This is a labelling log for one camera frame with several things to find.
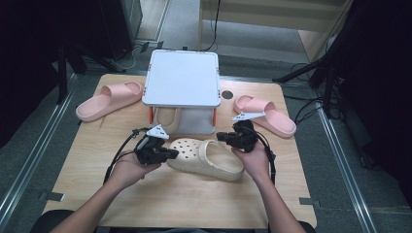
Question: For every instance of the black tripod stand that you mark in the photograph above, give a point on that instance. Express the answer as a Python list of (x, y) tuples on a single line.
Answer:
[(324, 69)]

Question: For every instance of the dark curtain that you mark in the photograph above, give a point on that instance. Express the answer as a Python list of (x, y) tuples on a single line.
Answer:
[(32, 58), (382, 81)]

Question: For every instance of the small black block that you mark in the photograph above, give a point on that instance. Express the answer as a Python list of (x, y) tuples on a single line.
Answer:
[(144, 47)]

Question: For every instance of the person's right hand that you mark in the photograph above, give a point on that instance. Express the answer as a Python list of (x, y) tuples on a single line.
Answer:
[(259, 161)]

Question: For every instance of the white two-tier shoe rack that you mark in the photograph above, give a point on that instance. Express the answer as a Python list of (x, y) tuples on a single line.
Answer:
[(181, 77)]

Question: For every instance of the pink slide slipper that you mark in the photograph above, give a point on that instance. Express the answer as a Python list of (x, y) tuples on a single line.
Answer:
[(107, 98), (275, 121)]

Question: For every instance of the beige wooden furniture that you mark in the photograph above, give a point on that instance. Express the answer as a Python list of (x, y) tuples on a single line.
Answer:
[(272, 14)]

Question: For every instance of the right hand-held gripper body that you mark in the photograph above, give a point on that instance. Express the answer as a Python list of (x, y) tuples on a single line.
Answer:
[(246, 137)]

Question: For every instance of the dark cabinet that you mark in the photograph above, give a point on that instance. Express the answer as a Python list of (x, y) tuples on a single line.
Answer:
[(116, 26)]

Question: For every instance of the metal floor rail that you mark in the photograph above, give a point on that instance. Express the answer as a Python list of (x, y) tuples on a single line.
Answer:
[(343, 168), (39, 152)]

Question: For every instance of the black round table grommet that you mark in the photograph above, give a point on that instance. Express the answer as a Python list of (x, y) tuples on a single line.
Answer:
[(227, 94)]

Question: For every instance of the person's left hand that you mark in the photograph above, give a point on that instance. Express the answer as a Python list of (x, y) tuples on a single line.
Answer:
[(129, 171)]

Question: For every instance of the black metal stand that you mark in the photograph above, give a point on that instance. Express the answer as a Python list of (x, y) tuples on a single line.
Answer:
[(62, 77)]

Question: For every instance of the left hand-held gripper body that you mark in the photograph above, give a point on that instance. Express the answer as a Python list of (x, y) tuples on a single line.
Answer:
[(150, 152)]

